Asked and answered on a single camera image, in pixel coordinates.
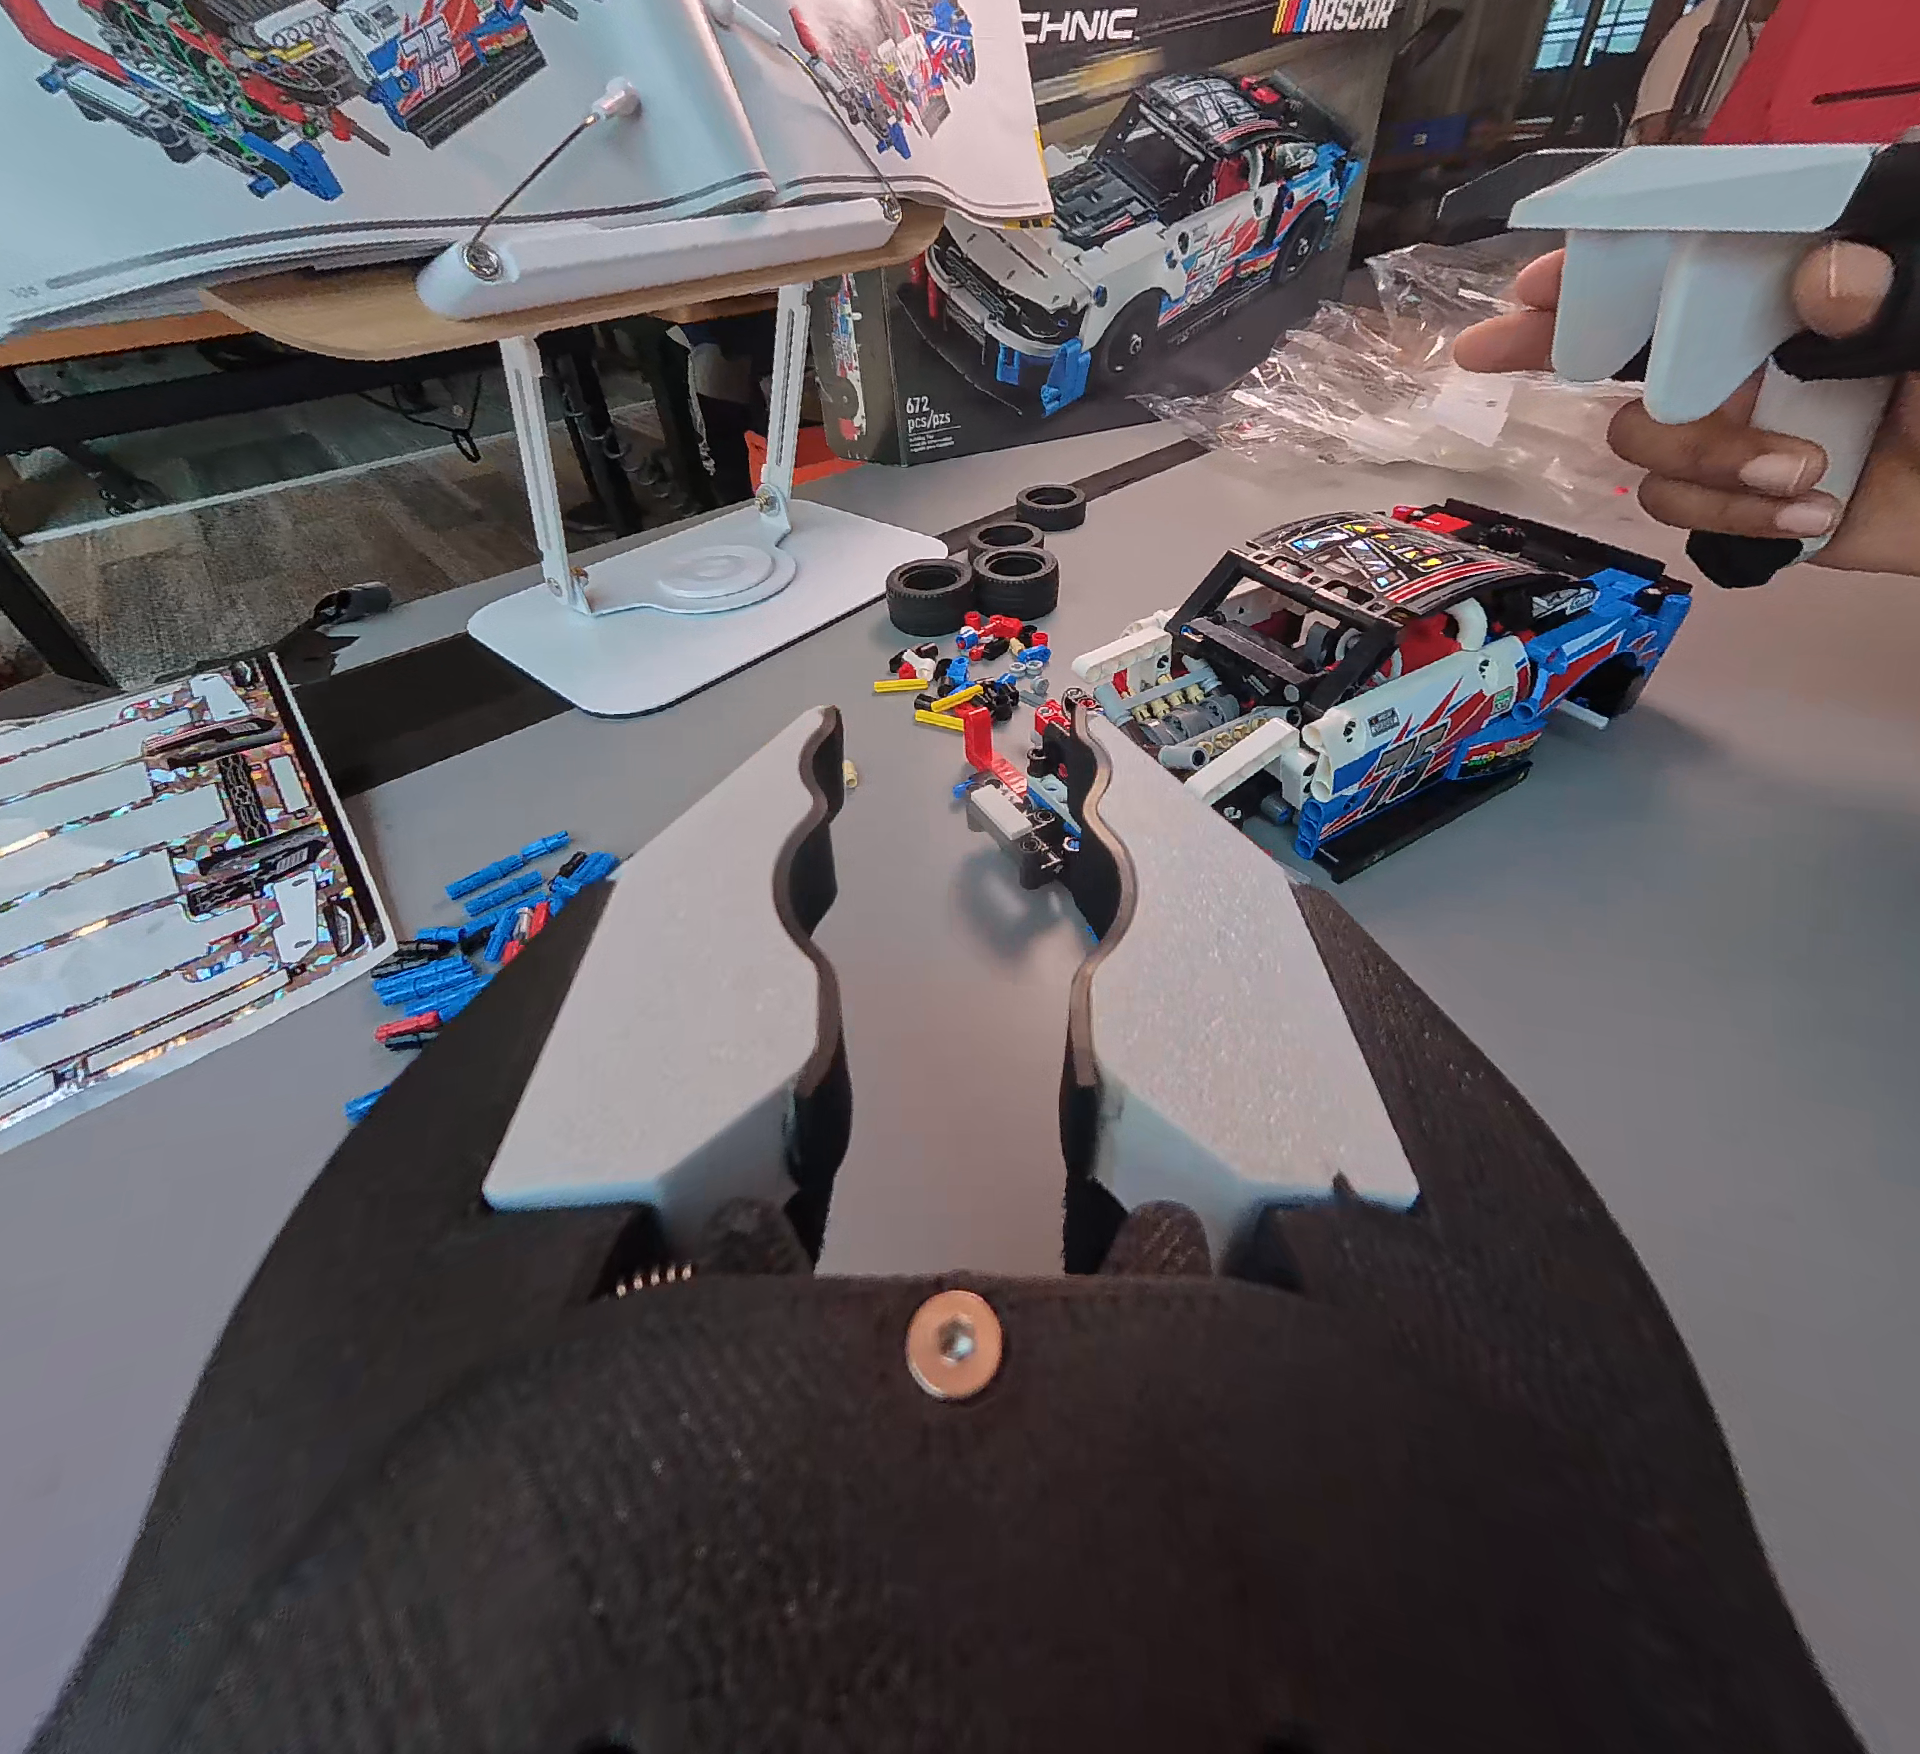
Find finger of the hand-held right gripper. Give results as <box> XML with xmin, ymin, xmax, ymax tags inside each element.
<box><xmin>1504</xmin><ymin>137</ymin><xmax>1884</xmax><ymax>242</ymax></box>
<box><xmin>1433</xmin><ymin>145</ymin><xmax>1608</xmax><ymax>235</ymax></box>

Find red felt bag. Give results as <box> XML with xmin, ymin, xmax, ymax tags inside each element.
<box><xmin>1701</xmin><ymin>0</ymin><xmax>1920</xmax><ymax>147</ymax></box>

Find pile of clear plastic bags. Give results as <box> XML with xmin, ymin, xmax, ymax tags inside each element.
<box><xmin>1143</xmin><ymin>240</ymin><xmax>1651</xmax><ymax>496</ymax></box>

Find white monitor base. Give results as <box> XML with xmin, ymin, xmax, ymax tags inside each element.
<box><xmin>467</xmin><ymin>495</ymin><xmax>949</xmax><ymax>717</ymax></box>

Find toy car set box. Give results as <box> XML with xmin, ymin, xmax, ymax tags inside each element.
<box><xmin>810</xmin><ymin>0</ymin><xmax>1419</xmax><ymax>470</ymax></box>

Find shiny sticker sheet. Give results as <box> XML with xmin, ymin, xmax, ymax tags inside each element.
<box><xmin>0</xmin><ymin>652</ymin><xmax>394</xmax><ymax>1156</ymax></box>

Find white book stand tray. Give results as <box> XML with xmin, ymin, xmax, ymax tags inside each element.
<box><xmin>195</xmin><ymin>193</ymin><xmax>948</xmax><ymax>365</ymax></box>

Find pile of blue red pins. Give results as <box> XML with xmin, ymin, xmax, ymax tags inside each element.
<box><xmin>342</xmin><ymin>828</ymin><xmax>619</xmax><ymax>1127</ymax></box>

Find instruction booklet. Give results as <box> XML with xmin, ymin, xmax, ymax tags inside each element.
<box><xmin>0</xmin><ymin>0</ymin><xmax>1055</xmax><ymax>338</ymax></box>

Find toy brick race car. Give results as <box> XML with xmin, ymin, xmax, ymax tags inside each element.
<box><xmin>958</xmin><ymin>504</ymin><xmax>1693</xmax><ymax>894</ymax></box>

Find grey desk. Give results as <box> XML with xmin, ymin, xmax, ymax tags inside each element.
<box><xmin>0</xmin><ymin>411</ymin><xmax>1920</xmax><ymax>1754</ymax></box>

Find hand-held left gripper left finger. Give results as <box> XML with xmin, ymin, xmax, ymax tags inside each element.
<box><xmin>481</xmin><ymin>708</ymin><xmax>851</xmax><ymax>1246</ymax></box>

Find heap of assorted loose bricks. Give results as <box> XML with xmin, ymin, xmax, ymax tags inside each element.
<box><xmin>873</xmin><ymin>612</ymin><xmax>1058</xmax><ymax>736</ymax></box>

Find person's right hand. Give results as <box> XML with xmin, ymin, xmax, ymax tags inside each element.
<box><xmin>1451</xmin><ymin>240</ymin><xmax>1920</xmax><ymax>579</ymax></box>

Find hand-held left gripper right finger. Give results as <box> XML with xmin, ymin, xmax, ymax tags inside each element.
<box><xmin>1062</xmin><ymin>708</ymin><xmax>1421</xmax><ymax>1269</ymax></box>

